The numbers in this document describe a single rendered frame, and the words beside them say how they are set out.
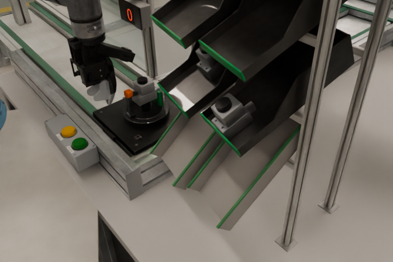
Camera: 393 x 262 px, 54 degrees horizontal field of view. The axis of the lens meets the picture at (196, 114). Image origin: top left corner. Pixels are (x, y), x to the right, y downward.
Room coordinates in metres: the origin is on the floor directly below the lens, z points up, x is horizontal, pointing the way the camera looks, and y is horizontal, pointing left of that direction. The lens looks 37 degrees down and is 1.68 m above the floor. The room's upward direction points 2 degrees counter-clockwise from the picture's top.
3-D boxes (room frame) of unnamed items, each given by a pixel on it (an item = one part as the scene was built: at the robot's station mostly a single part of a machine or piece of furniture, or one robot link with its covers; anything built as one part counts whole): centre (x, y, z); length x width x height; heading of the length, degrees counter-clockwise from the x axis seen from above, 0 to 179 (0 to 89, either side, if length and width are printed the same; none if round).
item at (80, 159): (0.88, 0.37, 0.93); 0.21 x 0.07 x 0.06; 39
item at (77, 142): (0.82, 0.33, 0.96); 0.04 x 0.04 x 0.02
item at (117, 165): (1.07, 0.44, 0.91); 0.89 x 0.06 x 0.11; 39
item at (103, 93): (0.85, 0.24, 1.11); 0.06 x 0.03 x 0.09; 129
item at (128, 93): (0.92, 0.18, 1.04); 0.04 x 0.02 x 0.08; 129
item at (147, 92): (0.95, 0.14, 1.06); 0.08 x 0.04 x 0.07; 129
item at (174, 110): (0.95, 0.15, 0.96); 0.24 x 0.24 x 0.02; 39
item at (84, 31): (0.86, 0.25, 1.29); 0.08 x 0.08 x 0.05
